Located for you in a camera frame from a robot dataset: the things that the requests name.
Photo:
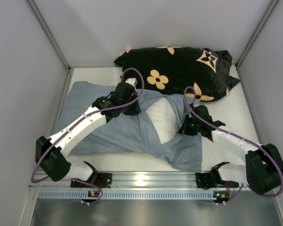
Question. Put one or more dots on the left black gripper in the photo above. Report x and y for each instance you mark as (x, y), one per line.
(133, 107)

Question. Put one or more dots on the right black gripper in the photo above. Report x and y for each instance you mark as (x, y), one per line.
(185, 128)

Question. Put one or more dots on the white pillow insert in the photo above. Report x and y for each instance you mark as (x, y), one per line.
(163, 119)

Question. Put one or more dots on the blue grey pillowcase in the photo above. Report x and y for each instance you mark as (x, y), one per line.
(137, 134)

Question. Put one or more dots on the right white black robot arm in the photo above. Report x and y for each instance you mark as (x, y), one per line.
(262, 168)

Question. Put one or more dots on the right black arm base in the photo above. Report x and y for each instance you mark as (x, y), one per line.
(205, 181)

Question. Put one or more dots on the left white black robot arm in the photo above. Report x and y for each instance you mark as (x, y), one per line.
(51, 153)

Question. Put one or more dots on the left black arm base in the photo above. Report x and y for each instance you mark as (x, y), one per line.
(103, 180)

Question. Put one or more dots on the black floral plush pillow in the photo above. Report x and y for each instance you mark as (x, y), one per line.
(170, 70)

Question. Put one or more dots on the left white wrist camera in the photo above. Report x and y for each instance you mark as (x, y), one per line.
(132, 81)

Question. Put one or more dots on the aluminium front rail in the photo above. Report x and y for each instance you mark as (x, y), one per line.
(152, 180)

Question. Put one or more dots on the slotted grey cable duct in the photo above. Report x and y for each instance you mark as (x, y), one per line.
(132, 194)

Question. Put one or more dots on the left aluminium frame post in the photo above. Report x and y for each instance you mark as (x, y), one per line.
(42, 22)

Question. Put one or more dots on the aluminium frame post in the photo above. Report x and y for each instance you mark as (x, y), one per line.
(258, 29)
(42, 22)

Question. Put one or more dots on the right aluminium frame post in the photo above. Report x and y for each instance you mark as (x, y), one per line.
(258, 29)

